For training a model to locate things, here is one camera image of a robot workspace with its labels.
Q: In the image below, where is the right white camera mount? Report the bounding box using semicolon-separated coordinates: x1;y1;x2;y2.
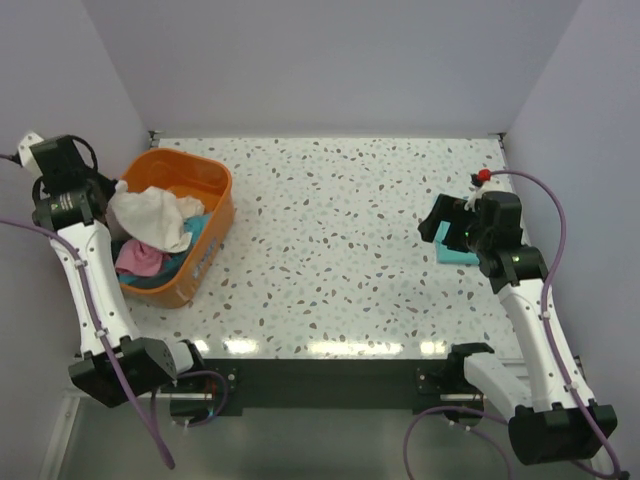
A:
464;169;502;211

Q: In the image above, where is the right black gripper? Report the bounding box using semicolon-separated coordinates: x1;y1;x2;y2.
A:
417;194;490;255

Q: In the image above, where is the teal t shirt in basket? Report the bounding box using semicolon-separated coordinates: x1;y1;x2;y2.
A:
162;214;212;272

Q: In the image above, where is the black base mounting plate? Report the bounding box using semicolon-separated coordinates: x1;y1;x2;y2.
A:
161;359;483;420

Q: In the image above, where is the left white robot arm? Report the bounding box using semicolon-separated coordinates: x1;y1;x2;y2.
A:
19;133;207;408

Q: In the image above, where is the orange plastic basket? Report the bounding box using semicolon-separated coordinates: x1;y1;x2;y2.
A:
112;148;234;308

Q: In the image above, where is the dark grey t shirt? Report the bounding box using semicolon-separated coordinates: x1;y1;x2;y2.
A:
118;265;181;290

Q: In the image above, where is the pink t shirt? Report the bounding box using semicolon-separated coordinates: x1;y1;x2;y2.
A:
115;239;165;277

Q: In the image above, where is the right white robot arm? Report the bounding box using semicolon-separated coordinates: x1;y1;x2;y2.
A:
418;191;617;465

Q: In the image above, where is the folded teal t shirt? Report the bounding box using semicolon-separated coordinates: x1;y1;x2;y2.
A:
434;220;479;266

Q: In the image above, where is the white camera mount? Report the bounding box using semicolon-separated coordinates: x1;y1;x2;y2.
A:
464;169;502;211
17;131;43;179

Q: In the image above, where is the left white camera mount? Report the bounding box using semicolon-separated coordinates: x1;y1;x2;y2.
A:
17;131;43;179

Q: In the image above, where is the white t shirt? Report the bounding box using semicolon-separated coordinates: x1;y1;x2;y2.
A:
106;180;205;253

